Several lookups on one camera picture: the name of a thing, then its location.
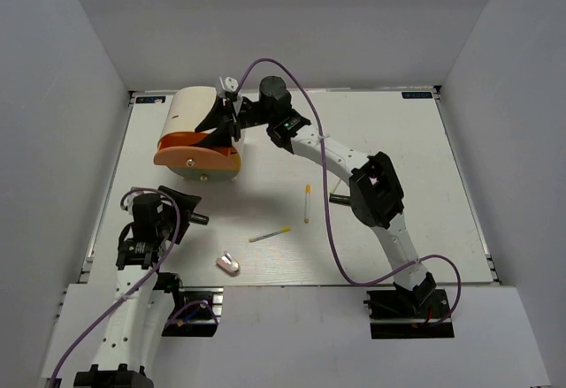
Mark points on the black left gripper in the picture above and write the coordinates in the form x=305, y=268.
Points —
x=187, y=203

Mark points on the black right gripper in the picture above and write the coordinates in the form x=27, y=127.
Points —
x=223, y=135

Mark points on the pink black highlighter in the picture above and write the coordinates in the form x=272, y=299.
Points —
x=196, y=218

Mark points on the orange black highlighter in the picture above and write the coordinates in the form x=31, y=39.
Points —
x=339, y=199

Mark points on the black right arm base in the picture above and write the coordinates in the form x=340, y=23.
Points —
x=391, y=317

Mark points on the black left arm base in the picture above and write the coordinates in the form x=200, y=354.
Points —
x=195, y=311

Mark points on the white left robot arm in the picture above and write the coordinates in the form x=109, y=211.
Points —
x=145, y=297

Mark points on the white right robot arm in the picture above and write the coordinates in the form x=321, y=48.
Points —
x=375, y=192

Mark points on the beige orange drawer container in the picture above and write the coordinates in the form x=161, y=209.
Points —
x=178, y=149

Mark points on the pink white eraser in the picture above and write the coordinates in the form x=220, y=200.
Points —
x=228, y=264

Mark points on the blue left corner label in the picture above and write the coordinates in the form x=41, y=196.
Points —
x=152, y=99

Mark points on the blue corner label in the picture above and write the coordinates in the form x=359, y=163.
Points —
x=413, y=95
x=152, y=99

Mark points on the white yellow pen upright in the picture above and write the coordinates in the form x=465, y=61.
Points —
x=306, y=214

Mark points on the white yellow pen lower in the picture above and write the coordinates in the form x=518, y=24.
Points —
x=268, y=235

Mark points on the blue right corner label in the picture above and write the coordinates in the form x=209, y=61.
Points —
x=413, y=95

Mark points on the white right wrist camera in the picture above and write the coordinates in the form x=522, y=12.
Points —
x=228, y=89

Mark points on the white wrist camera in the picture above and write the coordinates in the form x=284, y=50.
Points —
x=129, y=196
x=228, y=89

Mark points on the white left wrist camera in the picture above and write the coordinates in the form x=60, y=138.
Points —
x=129, y=196

